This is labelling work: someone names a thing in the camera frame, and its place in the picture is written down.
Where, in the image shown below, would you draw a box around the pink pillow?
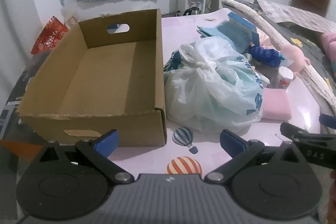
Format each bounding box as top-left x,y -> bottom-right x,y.
321,32 -> 336,58

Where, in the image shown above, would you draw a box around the white plastic bag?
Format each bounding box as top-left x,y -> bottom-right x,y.
163,36 -> 264,133

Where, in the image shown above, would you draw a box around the blue tissue pack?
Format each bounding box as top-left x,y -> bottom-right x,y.
249,45 -> 285,67

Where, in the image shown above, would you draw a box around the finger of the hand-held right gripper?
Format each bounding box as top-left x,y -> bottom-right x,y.
280,122 -> 305,142
319,114 -> 336,127

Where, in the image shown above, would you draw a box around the pink plush toy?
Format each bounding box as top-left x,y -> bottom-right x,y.
280,44 -> 312,75

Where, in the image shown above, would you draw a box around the white yogurt cup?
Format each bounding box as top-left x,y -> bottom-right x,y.
274,67 -> 294,90

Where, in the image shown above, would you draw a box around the red printed bag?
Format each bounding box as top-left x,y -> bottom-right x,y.
31,16 -> 69,55

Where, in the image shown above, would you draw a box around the small blue paper carton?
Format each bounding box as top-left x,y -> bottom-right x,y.
227,12 -> 260,46

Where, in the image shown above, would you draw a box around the white water dispenser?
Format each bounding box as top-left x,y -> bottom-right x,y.
177,0 -> 207,16

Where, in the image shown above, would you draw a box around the black electric kettle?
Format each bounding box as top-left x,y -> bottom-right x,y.
183,7 -> 201,16

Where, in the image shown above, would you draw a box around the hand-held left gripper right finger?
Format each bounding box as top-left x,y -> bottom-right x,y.
204,129 -> 302,185

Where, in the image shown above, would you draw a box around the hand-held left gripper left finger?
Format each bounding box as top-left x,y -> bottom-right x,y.
39,129 -> 134,185

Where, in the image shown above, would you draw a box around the brown cardboard box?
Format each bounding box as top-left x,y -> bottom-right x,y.
16,8 -> 168,149

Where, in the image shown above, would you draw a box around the pink sponge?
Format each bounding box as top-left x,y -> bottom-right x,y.
262,88 -> 292,120

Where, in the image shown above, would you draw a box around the patterned paper sheet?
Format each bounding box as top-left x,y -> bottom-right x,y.
255,0 -> 336,33

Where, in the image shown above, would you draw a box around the blue quilted towel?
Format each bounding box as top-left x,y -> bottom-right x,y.
196,21 -> 254,52

